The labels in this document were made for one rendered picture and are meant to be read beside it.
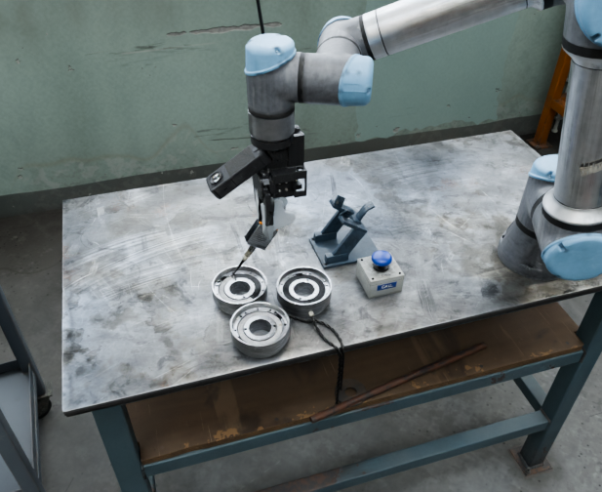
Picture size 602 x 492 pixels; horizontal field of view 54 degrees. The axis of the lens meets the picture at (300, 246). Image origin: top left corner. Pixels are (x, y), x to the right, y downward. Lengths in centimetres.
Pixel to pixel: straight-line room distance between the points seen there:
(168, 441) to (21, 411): 67
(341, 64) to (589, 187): 43
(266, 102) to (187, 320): 44
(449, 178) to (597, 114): 63
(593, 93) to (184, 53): 189
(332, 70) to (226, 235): 53
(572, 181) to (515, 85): 230
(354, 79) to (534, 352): 84
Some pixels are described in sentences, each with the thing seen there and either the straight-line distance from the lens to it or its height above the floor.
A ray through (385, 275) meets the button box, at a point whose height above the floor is 85.
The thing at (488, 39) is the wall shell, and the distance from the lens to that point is 308.
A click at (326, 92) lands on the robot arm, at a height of 122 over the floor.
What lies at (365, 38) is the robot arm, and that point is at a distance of 101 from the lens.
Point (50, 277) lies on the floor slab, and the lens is 254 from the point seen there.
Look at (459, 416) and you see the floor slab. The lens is 201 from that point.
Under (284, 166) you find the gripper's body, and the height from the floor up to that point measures 107.
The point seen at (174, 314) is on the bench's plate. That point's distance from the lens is 114.
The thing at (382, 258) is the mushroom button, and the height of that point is 87.
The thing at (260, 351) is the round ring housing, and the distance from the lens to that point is 103.
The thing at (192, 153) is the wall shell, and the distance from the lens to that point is 278.
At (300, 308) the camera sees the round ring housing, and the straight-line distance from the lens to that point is 109.
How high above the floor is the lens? 162
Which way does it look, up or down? 40 degrees down
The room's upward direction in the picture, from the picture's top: 1 degrees clockwise
